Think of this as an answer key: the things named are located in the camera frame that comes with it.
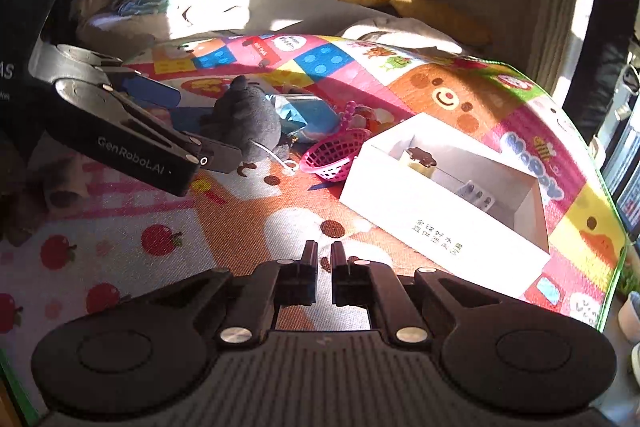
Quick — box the dark curtain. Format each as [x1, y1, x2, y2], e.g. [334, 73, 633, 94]
[565, 0, 640, 148]

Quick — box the black window frame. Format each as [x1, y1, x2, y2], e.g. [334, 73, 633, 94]
[597, 57, 640, 243]

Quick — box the beige pet bed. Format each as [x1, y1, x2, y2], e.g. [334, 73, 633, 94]
[70, 0, 167, 50]

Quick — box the colourful printed play mat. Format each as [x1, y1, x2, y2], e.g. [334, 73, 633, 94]
[0, 34, 628, 427]

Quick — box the blue packet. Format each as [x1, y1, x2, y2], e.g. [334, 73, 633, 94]
[265, 94, 347, 144]

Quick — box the small cream brown-topped toy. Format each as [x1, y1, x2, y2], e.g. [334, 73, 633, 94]
[399, 147, 439, 178]

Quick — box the white sofa cover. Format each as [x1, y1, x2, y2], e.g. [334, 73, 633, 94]
[165, 0, 401, 44]

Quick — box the beige curtain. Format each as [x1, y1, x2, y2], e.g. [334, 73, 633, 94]
[525, 0, 601, 98]

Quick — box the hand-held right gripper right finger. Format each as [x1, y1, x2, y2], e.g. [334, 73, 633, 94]
[331, 241, 521, 348]

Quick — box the white cardboard box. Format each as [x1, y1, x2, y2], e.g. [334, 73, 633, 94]
[339, 112, 551, 298]

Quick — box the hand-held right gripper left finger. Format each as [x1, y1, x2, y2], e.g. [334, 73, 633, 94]
[120, 239, 319, 348]

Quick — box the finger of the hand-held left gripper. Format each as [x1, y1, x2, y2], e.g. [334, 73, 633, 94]
[100, 82, 244, 174]
[97, 66, 182, 108]

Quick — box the silver blister pack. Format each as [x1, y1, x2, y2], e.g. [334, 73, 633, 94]
[457, 180, 496, 210]

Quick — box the green grass planter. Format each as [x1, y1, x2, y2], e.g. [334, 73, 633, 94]
[616, 268, 640, 297]

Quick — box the grey plush toy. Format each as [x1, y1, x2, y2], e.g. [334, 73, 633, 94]
[200, 75, 301, 174]

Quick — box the person's left hand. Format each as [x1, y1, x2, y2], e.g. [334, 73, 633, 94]
[0, 142, 87, 249]

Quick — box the pink plastic basket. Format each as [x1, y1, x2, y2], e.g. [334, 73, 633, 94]
[299, 128, 372, 182]

